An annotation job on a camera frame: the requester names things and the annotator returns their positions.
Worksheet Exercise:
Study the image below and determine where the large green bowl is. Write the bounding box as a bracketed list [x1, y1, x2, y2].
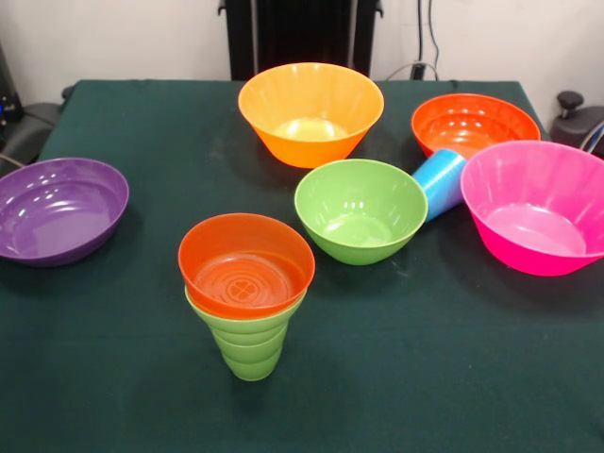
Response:
[294, 159, 429, 266]

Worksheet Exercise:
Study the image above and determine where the small orange bowl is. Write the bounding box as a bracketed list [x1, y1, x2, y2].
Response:
[176, 212, 317, 320]

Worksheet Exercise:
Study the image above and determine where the small green bowl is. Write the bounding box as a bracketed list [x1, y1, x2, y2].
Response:
[183, 284, 309, 349]

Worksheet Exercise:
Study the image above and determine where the stack of green cups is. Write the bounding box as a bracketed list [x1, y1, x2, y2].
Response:
[218, 329, 287, 382]

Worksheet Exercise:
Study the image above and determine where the blue cup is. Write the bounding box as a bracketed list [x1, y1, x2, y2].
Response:
[411, 148, 468, 223]

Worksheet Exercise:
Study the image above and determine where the wide purple bowl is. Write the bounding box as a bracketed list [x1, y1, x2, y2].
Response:
[0, 157, 130, 268]

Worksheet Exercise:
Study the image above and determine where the large yellow-orange bowl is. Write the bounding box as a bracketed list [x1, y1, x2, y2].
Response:
[237, 62, 385, 170]

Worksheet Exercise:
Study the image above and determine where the wide red-orange bowl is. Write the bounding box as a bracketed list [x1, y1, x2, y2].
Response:
[410, 92, 543, 161]

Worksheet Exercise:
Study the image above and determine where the large pink bowl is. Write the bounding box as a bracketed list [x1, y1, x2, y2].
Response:
[460, 140, 604, 278]

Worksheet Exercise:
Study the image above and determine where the dark green tablecloth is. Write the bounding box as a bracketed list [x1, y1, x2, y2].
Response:
[0, 78, 604, 453]

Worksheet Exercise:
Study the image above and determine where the grey chair with black knob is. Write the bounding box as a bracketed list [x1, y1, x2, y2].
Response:
[549, 91, 604, 157]

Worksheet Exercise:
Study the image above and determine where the black equipment box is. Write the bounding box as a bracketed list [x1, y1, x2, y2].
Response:
[0, 42, 25, 131]

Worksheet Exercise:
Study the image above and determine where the white cable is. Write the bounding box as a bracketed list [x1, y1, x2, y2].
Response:
[384, 60, 417, 81]

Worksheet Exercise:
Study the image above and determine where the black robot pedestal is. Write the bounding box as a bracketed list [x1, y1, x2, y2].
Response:
[217, 0, 384, 81]

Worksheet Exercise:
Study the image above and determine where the black wall cable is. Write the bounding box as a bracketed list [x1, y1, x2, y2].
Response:
[417, 0, 443, 81]

